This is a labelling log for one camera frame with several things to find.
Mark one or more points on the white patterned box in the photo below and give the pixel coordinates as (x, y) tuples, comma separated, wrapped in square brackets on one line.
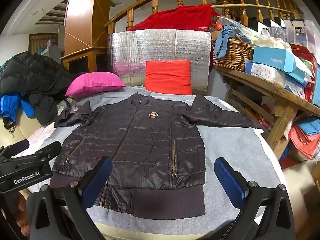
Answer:
[(265, 72)]

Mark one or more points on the blue cloth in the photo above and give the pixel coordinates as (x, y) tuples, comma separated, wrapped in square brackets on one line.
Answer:
[(222, 37)]

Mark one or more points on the stack of folded cloths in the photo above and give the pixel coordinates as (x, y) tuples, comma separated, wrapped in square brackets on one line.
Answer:
[(305, 140)]

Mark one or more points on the clear plastic storage box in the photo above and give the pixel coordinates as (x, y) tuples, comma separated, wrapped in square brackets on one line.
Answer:
[(302, 32)]

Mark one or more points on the red velvet cloth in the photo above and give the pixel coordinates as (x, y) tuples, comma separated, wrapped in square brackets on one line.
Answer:
[(175, 17)]

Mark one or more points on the wooden bench table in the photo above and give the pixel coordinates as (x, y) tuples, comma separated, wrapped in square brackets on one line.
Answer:
[(262, 87)]

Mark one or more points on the wooden stair railing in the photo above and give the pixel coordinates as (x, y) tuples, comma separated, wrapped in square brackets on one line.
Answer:
[(155, 5)]

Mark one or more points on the person's left hand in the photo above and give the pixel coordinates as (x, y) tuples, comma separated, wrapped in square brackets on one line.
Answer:
[(21, 212)]

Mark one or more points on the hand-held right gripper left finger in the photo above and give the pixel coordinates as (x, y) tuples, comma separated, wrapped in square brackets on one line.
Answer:
[(97, 182)]

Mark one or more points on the pile of dark coats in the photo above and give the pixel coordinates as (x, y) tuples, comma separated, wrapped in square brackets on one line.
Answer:
[(32, 72)]

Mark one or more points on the cream sofa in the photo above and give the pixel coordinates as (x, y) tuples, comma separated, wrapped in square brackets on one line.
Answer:
[(25, 125)]

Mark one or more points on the red bag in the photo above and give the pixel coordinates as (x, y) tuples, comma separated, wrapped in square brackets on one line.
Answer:
[(307, 60)]

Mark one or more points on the pink pillow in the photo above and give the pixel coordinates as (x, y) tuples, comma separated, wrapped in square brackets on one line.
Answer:
[(95, 82)]

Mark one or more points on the silver insulation mat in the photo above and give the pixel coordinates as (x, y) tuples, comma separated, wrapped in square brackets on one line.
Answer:
[(155, 45)]

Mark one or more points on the dark wooden display shelf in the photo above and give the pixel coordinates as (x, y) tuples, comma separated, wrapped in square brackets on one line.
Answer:
[(42, 42)]

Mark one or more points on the grey blanket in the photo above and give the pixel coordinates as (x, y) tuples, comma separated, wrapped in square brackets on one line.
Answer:
[(237, 140)]

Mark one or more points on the light blue shoebox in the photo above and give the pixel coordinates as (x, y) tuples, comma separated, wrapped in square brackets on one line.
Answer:
[(272, 60)]

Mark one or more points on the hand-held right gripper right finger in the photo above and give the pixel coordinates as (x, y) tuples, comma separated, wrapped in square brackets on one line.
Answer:
[(230, 182)]

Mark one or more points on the black quilted jacket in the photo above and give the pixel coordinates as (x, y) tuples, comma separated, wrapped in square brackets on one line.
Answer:
[(150, 142)]

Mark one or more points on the red pillow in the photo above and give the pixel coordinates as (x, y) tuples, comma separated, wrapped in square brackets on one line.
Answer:
[(167, 77)]

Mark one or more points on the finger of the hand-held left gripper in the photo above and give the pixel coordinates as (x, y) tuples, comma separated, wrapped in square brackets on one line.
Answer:
[(17, 147), (50, 150)]

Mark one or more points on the blue and white box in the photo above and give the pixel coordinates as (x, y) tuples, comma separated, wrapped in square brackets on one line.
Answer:
[(295, 80)]

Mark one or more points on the wicker basket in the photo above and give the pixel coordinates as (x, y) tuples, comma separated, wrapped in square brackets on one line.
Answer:
[(235, 52)]

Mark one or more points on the blue jacket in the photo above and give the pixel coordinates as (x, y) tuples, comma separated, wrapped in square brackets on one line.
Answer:
[(10, 105)]

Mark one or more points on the brown tiled column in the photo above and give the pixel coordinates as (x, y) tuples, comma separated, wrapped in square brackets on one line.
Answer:
[(80, 15)]

